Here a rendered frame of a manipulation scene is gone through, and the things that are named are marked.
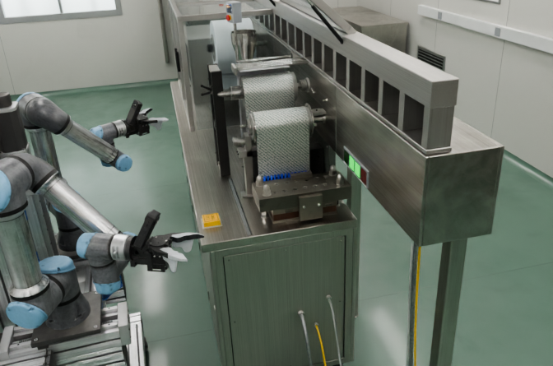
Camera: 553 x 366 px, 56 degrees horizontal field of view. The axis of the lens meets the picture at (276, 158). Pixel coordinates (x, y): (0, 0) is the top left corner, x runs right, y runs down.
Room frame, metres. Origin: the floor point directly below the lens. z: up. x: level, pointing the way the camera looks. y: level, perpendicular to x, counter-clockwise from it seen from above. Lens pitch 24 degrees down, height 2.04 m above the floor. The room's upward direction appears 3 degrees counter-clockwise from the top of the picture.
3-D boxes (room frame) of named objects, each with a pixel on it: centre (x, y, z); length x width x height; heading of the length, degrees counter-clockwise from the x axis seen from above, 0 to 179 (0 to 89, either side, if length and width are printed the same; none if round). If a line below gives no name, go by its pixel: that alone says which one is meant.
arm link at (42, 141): (2.04, 0.98, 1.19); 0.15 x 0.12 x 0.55; 41
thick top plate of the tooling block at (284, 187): (1.97, -0.10, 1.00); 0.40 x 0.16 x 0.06; 102
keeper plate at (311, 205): (1.89, -0.13, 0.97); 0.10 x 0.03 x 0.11; 102
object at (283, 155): (2.08, -0.03, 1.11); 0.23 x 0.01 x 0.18; 102
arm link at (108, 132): (2.21, 0.78, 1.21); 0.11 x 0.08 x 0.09; 131
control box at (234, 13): (2.66, 0.19, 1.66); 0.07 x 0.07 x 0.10; 32
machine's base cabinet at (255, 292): (3.04, 0.25, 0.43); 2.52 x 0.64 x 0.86; 12
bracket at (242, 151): (2.14, 0.14, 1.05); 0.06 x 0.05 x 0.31; 102
